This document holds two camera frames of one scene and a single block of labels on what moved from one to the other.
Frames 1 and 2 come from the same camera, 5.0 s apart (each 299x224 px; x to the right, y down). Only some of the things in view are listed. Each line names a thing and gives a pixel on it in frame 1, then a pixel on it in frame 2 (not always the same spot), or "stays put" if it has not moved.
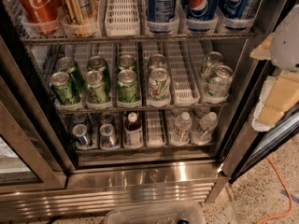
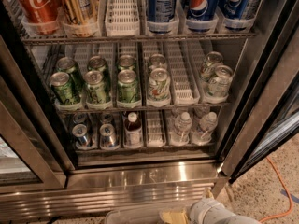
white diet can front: (159, 88) stays put
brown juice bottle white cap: (133, 131) stays put
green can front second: (96, 93) stays put
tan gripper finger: (263, 51) -> (174, 217)
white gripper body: (287, 46) -> (200, 211)
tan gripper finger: (278, 94) -> (208, 194)
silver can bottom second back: (106, 119) stays put
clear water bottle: (206, 124) stays put
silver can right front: (219, 86) stays put
